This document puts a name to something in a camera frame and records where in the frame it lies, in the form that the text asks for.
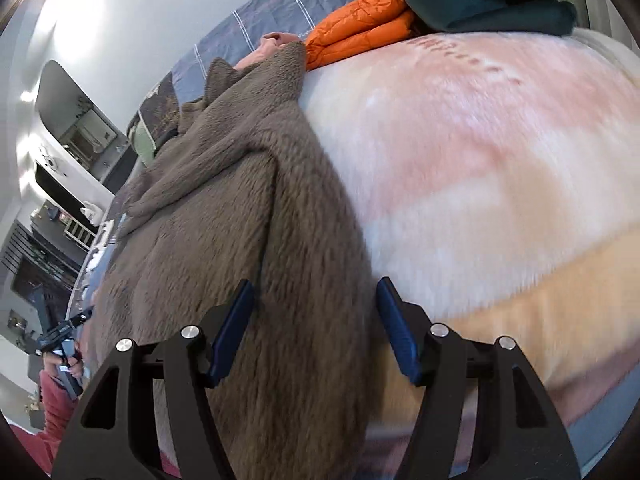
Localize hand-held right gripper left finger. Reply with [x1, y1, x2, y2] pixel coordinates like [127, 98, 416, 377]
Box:
[51, 279, 257, 480]

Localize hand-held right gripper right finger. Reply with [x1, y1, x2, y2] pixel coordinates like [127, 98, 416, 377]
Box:
[376, 276, 581, 480]

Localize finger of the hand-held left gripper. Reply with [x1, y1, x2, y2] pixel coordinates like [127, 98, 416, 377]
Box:
[67, 306, 96, 329]

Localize brown fleece coat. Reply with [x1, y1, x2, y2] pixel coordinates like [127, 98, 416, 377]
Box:
[82, 42, 396, 480]

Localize person's left hand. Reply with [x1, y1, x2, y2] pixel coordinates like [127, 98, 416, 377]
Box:
[44, 346, 87, 378]

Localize dark shelving unit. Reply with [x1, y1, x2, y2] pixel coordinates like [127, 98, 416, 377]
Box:
[0, 220, 92, 323]

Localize white dresser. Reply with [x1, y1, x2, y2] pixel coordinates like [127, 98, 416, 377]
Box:
[14, 132, 117, 223]

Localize pink cream printed blanket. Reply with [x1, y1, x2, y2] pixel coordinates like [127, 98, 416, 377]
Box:
[295, 30, 640, 480]

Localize landscape print pillow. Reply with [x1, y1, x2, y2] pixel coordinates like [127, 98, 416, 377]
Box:
[135, 72, 183, 147]

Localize pink quilted jacket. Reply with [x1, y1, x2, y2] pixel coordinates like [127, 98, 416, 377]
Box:
[235, 31, 302, 68]

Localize orange puffer jacket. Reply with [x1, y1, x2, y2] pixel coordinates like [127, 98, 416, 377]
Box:
[302, 0, 418, 72]

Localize wall mirror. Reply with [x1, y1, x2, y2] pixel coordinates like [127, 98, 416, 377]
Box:
[36, 60, 132, 172]

